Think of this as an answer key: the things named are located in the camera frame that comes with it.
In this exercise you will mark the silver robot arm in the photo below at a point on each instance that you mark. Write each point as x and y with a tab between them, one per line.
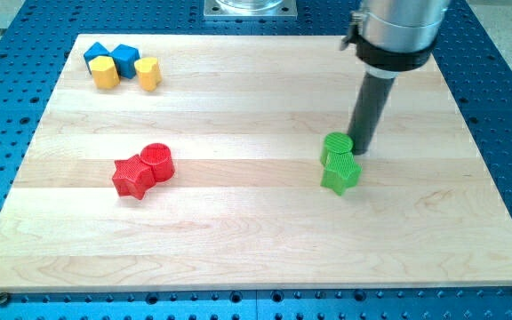
394	36

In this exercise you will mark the yellow heart block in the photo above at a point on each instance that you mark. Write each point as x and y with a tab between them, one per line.
148	72

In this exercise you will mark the yellow hexagon block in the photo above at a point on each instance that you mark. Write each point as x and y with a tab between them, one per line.
104	72

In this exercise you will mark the blue block behind hexagon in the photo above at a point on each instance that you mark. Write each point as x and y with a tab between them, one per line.
94	51

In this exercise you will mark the green star block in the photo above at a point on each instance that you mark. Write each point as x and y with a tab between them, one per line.
341	172

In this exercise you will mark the green cylinder block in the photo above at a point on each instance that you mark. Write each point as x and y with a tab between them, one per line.
335	143

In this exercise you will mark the light wooden board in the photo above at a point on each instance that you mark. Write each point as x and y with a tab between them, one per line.
245	118

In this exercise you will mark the red cylinder block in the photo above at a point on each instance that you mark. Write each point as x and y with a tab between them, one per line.
159	157

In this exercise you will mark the red star block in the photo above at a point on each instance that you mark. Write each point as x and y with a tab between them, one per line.
132	177

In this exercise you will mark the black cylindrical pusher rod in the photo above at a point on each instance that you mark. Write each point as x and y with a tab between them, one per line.
371	100

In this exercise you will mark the blue cube block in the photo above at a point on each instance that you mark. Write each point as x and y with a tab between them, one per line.
124	57

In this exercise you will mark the blue perforated metal table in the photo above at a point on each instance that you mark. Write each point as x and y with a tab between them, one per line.
35	45

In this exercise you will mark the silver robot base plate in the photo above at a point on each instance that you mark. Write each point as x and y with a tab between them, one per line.
249	9

